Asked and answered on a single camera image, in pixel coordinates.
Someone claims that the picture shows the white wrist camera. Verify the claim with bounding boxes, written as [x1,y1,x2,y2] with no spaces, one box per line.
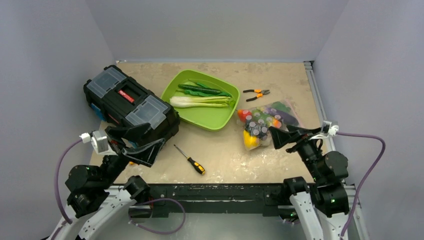
[310,120,339,140]
[79,130,110,155]

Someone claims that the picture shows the black toolbox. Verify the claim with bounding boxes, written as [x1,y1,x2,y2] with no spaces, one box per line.
[83,65,181,146]

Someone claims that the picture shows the green chili pepper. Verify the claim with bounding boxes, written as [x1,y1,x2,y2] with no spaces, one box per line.
[180,82,232,97]

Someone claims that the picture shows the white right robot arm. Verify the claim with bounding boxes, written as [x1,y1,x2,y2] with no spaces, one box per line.
[269,122,350,240]

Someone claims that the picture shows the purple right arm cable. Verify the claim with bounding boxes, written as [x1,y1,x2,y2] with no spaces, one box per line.
[336,131,387,239]

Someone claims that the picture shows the green plastic tray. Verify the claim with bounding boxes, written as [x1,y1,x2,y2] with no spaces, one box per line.
[160,69,240,132]

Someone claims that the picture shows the orange black pliers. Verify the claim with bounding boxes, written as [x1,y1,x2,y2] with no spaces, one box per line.
[242,89,270,102]

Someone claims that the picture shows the black grape bunch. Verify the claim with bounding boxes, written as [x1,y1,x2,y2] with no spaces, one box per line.
[244,119,272,140]

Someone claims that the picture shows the dark green cucumber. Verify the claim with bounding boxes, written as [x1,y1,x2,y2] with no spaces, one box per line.
[178,84,222,95]

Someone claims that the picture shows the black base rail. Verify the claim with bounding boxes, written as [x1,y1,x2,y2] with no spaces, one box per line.
[128,183,298,219]

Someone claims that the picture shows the clear zip top bag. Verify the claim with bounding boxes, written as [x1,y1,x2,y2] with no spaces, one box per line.
[236,100,303,151]

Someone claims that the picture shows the black yellow screwdriver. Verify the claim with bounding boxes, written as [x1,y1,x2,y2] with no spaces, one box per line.
[173,144,206,175]

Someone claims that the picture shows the purple eggplant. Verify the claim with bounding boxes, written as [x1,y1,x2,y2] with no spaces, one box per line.
[272,110,299,127]

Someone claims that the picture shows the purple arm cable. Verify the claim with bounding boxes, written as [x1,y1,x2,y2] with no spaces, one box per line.
[49,139,186,240]
[336,131,387,239]

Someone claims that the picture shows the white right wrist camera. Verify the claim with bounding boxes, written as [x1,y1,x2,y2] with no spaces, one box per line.
[310,120,339,140]

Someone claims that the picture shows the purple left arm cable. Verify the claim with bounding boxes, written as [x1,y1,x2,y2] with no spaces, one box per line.
[49,139,186,240]

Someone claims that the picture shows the green bok choy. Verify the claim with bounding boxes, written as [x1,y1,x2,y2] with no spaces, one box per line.
[270,101,292,113]

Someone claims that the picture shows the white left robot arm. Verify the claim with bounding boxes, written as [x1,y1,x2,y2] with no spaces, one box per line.
[49,122,166,240]

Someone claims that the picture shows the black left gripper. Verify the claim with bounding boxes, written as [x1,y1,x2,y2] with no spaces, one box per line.
[98,122,165,189]

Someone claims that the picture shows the orange green mango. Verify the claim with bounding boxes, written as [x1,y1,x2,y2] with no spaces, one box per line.
[271,118,282,129]

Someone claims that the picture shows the yellow pear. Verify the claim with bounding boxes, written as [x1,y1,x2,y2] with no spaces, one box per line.
[243,130,260,150]

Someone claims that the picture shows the white napa cabbage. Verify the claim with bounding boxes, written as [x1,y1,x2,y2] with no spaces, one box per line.
[169,96,233,108]

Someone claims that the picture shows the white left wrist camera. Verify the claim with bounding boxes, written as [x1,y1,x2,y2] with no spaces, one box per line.
[79,130,110,155]

